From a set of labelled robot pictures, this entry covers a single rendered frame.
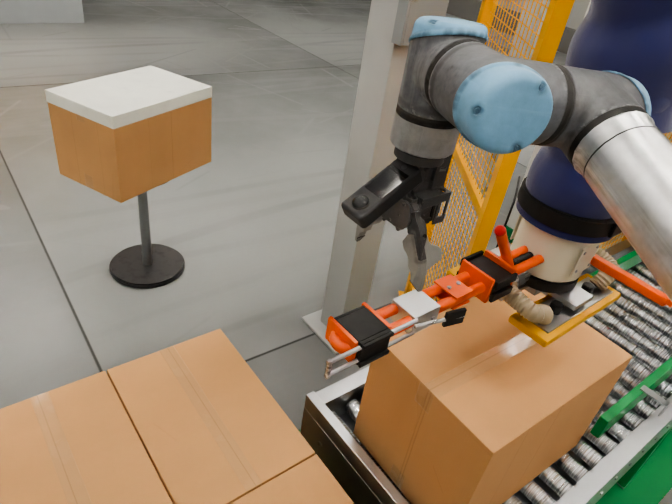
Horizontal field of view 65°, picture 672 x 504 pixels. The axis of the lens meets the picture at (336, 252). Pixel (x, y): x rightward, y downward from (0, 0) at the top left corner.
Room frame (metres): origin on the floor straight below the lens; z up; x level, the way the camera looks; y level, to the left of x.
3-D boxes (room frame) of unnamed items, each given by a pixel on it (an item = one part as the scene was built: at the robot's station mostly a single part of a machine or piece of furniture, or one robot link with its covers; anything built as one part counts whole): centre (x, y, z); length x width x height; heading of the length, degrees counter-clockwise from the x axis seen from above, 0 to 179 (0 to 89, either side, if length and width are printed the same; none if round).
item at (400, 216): (0.71, -0.10, 1.55); 0.09 x 0.08 x 0.12; 133
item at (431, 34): (0.70, -0.09, 1.72); 0.10 x 0.09 x 0.12; 21
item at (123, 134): (2.33, 1.03, 0.82); 0.60 x 0.40 x 0.40; 156
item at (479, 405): (1.08, -0.50, 0.75); 0.60 x 0.40 x 0.40; 131
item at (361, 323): (0.69, -0.06, 1.27); 0.08 x 0.07 x 0.05; 133
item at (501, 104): (0.60, -0.14, 1.72); 0.12 x 0.12 x 0.09; 21
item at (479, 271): (0.92, -0.32, 1.27); 0.10 x 0.08 x 0.06; 43
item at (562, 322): (1.03, -0.57, 1.16); 0.34 x 0.10 x 0.05; 133
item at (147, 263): (2.33, 1.03, 0.31); 0.40 x 0.40 x 0.62
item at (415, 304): (0.78, -0.16, 1.26); 0.07 x 0.07 x 0.04; 43
